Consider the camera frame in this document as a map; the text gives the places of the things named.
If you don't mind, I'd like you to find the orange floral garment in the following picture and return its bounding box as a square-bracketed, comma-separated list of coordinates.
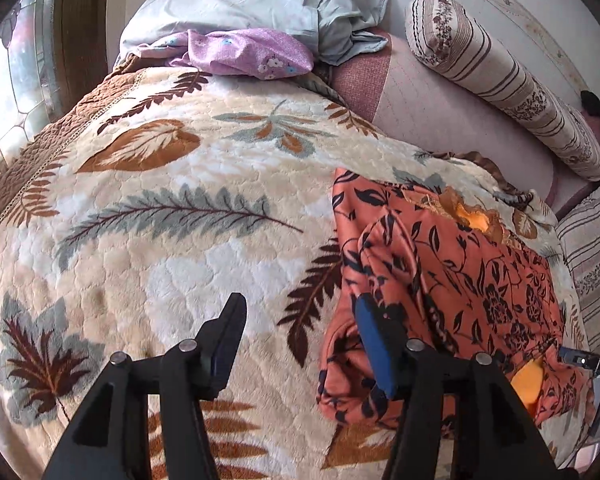
[317, 168, 586, 428]

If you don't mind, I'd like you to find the striped floral folded quilt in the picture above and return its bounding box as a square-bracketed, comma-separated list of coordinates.
[557, 187, 600, 353]

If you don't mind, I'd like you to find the cream leaf pattern blanket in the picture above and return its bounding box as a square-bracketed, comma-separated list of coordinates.
[0, 68, 588, 479]

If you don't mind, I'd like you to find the pink quilted bed sheet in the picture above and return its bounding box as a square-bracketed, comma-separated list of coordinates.
[329, 32, 595, 218]

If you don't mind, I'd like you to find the striped floral bolster pillow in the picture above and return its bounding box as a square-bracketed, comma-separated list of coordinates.
[405, 0, 600, 182]

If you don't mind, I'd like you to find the stained glass window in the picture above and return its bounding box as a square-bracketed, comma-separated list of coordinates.
[0, 0, 62, 174]

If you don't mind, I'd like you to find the purple floral cloth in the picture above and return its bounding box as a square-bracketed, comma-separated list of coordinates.
[131, 28, 314, 80]

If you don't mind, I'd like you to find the grey blue pillowcase pillow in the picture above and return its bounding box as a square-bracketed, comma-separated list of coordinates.
[119, 0, 389, 66]

